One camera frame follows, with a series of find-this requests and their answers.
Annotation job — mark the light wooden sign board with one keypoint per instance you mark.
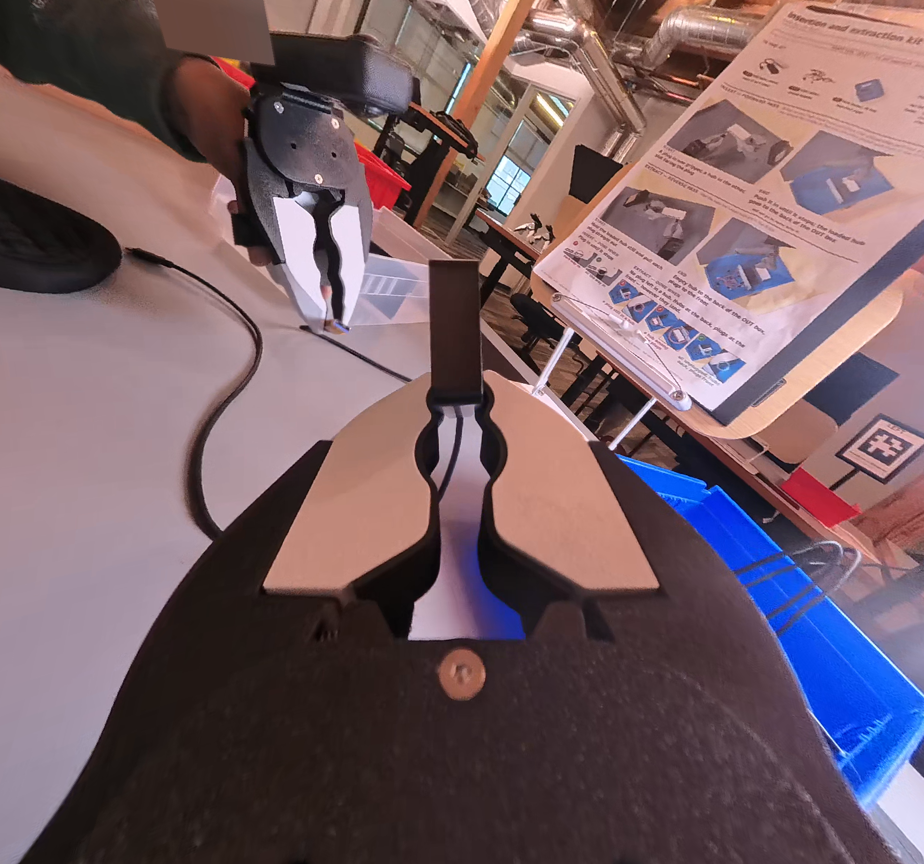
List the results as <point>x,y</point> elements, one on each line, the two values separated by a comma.
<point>830,351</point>

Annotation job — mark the blue plastic bin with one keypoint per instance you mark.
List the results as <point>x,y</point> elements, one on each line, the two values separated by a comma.
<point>830,662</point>

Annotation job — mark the clear plastic bin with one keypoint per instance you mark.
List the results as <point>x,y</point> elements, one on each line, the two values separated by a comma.
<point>393,286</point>

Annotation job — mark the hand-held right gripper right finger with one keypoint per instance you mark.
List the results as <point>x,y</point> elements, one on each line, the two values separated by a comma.
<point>563,510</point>

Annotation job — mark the slim black usb hub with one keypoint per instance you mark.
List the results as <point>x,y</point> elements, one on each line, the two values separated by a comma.
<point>455,330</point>

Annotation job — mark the white sign stand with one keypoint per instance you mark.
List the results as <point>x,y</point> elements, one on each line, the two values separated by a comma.
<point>628,333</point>

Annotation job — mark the red storage bin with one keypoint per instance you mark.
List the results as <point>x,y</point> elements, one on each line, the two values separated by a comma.
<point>382,182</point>

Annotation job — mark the black panel board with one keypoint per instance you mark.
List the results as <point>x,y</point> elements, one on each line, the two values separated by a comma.
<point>592,171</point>

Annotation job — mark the person's left hand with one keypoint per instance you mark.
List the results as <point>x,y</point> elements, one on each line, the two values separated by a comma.
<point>213,113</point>

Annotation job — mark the black office chair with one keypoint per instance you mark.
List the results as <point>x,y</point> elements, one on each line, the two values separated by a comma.
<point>530,315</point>

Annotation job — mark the silver ceiling ducts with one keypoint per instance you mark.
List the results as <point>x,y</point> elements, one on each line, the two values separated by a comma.
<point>693,26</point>

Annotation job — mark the wooden top standing desk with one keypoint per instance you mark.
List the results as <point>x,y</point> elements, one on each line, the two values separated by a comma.
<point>447,124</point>

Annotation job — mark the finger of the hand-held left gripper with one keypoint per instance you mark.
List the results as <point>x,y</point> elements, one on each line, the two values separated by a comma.
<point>354,257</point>
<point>299,257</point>

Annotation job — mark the black forearm pad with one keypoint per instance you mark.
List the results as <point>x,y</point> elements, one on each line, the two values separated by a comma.
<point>50,243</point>

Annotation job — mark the white paper sign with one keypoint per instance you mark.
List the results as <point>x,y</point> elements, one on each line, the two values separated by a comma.
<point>758,192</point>

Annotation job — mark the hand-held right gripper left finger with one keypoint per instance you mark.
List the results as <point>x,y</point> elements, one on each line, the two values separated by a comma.
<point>354,510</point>

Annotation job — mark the grey gripper tool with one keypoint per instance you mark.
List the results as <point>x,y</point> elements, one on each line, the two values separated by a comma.
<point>546,232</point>
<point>525,226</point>

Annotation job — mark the black framed tag sign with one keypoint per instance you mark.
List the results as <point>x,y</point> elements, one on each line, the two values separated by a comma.
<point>884,445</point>

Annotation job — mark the person's left forearm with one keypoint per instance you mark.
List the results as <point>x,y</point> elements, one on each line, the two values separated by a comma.
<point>86,26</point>

